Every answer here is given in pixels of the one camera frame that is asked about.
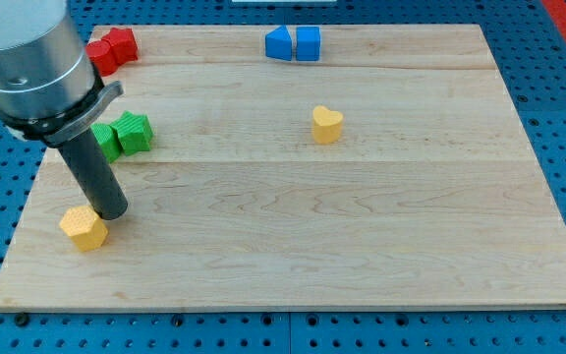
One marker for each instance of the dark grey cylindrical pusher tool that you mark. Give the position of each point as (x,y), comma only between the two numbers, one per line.
(94,175)

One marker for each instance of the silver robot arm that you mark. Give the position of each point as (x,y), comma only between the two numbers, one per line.
(51,92)

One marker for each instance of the yellow hexagon block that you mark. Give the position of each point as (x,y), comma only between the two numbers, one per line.
(84,227)

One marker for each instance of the yellow heart block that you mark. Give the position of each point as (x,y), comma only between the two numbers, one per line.
(327,125)

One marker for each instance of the green cylinder block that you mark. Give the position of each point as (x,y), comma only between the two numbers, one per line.
(107,140)

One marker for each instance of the green star block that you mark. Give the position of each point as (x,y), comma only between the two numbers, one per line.
(133,132)

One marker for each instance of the red cylinder block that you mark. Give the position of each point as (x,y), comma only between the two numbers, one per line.
(100,54)

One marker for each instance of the red star block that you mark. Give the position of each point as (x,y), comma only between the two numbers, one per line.
(123,45)

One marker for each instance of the blue triangle block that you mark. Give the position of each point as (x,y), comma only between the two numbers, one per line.
(278,44)

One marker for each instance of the blue cube block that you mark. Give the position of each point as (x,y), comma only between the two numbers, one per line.
(308,43)

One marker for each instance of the wooden board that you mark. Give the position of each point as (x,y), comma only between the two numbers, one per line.
(431,200)

